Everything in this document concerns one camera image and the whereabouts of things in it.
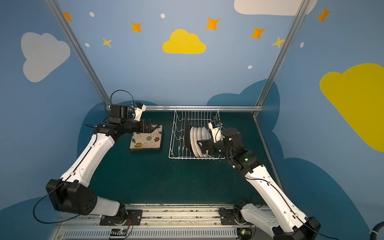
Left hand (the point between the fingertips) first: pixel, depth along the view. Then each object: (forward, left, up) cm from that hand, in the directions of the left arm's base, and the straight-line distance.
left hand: (151, 122), depth 79 cm
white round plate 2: (-14, -25, -2) cm, 28 cm away
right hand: (-10, -29, +1) cm, 31 cm away
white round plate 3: (+3, -29, -12) cm, 32 cm away
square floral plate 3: (-3, -19, -9) cm, 21 cm away
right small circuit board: (-45, -48, -30) cm, 73 cm away
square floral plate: (+6, +6, -26) cm, 27 cm away
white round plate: (-6, -22, -12) cm, 26 cm away
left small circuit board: (-46, +12, -30) cm, 56 cm away
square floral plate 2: (+1, +11, -26) cm, 28 cm away
